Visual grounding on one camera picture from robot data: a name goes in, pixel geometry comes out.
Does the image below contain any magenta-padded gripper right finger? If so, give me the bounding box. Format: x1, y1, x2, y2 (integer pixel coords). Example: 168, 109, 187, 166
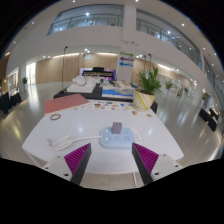
131, 142, 184, 186

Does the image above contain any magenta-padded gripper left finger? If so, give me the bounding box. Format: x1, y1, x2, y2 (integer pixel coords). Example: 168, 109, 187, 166
41, 143, 93, 186

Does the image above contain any small grey charger block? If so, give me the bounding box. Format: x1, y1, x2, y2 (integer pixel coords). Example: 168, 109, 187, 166
111, 121, 123, 135

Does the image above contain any light blue power strip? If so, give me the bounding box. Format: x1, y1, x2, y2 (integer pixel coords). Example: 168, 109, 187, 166
100, 125, 143, 150

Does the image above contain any salmon pink flat mat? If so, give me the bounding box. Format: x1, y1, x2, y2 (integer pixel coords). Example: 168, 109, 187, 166
44, 93, 91, 115

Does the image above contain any green plant in striped pot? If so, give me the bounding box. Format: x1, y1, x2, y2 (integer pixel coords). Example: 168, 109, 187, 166
132, 66, 163, 112

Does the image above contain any sheet of colourful stickers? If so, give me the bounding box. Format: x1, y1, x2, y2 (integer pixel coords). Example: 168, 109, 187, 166
91, 100, 134, 112

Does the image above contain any black low table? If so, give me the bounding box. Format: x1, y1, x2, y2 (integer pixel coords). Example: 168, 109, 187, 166
53, 83, 159, 114

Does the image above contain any blue and white display model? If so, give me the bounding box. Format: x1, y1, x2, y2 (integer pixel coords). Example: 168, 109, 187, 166
100, 79, 138, 100

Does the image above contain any group of black chairs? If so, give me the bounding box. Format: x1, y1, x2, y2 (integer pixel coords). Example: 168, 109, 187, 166
198, 107, 221, 133
0, 91, 23, 114

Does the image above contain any small potted plant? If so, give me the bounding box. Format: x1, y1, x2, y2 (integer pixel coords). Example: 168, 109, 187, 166
164, 79, 175, 91
20, 76, 29, 93

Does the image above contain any black piano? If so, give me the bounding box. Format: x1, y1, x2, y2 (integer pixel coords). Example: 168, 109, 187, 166
81, 66, 116, 81

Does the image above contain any blue arrow sign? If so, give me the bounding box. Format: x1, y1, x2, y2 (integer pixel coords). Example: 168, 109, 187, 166
118, 61, 134, 68

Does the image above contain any purple arrow sign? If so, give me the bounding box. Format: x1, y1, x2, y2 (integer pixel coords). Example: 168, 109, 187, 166
119, 56, 135, 63

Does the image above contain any white power strip cable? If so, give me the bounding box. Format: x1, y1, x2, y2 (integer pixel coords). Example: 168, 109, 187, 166
45, 134, 103, 151

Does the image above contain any brown tape ring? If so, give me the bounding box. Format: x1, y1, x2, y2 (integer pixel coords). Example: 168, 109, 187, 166
49, 113, 62, 121

